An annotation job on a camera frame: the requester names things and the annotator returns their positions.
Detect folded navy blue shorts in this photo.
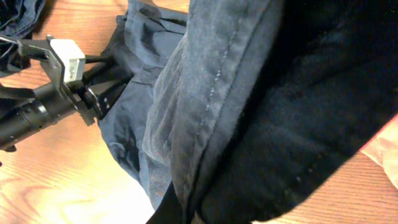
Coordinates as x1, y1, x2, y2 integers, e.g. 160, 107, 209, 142
1, 0, 47, 78

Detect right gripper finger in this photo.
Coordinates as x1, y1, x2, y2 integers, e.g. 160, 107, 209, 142
146, 182, 187, 224

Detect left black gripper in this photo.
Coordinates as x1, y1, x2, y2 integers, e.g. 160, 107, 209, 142
67, 55, 134, 126

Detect red printed t-shirt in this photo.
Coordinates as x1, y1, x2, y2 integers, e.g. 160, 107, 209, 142
360, 116, 397, 188

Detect navy blue shorts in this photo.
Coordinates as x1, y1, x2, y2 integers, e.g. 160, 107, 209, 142
98, 0, 397, 223
1, 0, 47, 78

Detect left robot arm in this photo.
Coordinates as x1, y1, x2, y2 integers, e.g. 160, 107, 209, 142
1, 35, 131, 152

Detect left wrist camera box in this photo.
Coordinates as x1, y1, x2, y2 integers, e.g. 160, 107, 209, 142
50, 39, 86, 83

